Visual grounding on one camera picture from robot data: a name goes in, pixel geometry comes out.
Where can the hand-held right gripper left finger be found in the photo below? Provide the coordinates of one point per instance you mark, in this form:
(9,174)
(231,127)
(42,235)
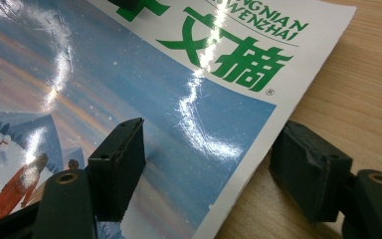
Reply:
(117,172)

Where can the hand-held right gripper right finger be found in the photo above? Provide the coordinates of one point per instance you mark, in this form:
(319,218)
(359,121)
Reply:
(311,176)

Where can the white snowy scene magazine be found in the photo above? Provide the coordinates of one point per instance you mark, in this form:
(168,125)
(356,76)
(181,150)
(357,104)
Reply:
(179,99)

